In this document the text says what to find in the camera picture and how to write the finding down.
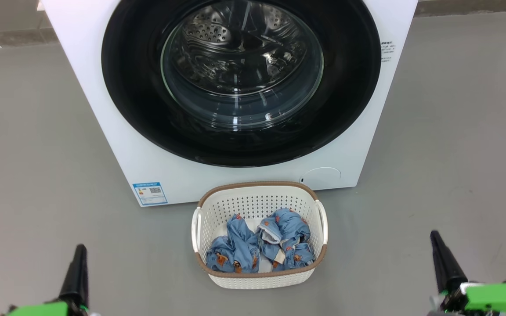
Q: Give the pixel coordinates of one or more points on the white front-load washing machine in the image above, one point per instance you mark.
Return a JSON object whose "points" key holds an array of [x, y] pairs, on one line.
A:
{"points": [[103, 131]]}

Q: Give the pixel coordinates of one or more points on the stainless steel washing machine drum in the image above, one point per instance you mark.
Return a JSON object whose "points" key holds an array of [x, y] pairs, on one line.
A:
{"points": [[240, 57]]}

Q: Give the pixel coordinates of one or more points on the black-rimmed glass washer door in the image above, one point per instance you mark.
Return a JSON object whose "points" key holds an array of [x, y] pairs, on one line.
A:
{"points": [[130, 87]]}

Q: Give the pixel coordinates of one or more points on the small printed text sticker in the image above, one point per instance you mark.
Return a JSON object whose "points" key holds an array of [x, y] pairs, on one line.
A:
{"points": [[388, 50]]}

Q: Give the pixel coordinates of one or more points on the cream perforated laundry basket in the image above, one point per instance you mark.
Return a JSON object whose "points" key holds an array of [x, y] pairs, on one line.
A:
{"points": [[259, 281]]}

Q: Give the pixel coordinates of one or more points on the round filter cover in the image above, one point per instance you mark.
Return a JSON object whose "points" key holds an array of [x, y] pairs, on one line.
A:
{"points": [[323, 176]]}

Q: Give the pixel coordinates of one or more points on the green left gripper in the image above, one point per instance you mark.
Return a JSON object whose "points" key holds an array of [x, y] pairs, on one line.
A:
{"points": [[42, 310]]}

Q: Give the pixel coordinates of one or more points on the blue energy label sticker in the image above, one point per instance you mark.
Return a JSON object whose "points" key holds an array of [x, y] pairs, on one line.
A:
{"points": [[149, 194]]}

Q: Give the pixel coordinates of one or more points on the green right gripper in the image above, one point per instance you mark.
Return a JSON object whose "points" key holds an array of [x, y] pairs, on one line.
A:
{"points": [[499, 300]]}

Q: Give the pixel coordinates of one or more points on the blue printed garment white collar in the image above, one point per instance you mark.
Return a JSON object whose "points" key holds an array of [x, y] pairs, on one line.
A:
{"points": [[290, 228]]}

